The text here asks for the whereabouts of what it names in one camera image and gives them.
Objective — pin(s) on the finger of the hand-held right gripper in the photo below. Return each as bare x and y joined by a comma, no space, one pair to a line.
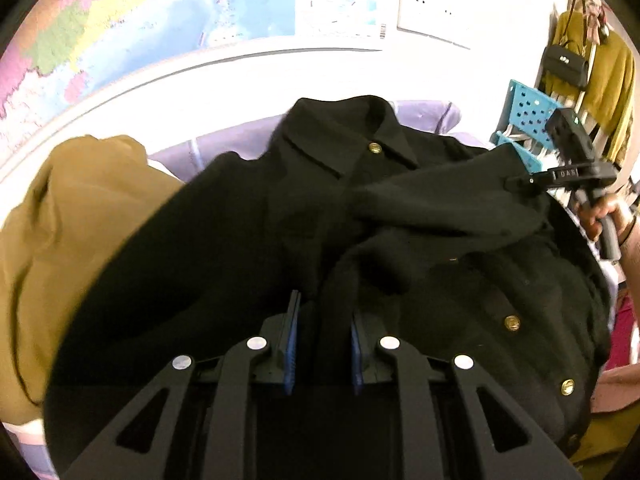
520,182

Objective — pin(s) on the person's mustard yellow top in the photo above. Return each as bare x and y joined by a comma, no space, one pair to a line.
610,435

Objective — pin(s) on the black handbag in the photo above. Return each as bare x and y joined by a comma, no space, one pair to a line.
565,65

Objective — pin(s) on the white wall socket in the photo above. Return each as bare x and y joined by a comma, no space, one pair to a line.
417,7
457,22

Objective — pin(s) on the hanging mustard sweater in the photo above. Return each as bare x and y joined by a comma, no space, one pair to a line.
612,80

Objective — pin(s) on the person's right hand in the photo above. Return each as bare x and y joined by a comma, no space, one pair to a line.
607,210

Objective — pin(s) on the pink scarf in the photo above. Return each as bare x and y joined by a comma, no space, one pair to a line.
594,15

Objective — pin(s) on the person's right forearm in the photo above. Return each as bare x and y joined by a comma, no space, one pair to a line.
634,240

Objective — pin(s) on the colourful wall map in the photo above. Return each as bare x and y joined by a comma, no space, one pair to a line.
150,10

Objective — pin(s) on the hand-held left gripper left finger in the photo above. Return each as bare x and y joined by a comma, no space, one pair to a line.
292,342

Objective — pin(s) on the teal perforated plastic rack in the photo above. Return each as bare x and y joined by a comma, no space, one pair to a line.
527,110

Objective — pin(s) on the mustard brown garment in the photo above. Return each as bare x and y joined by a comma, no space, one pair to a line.
75,220

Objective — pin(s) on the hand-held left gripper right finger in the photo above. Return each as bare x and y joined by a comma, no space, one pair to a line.
356,355

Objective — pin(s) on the black button coat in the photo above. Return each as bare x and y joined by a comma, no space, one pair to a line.
240,240

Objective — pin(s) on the pink cloth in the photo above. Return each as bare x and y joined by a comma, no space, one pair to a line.
617,385

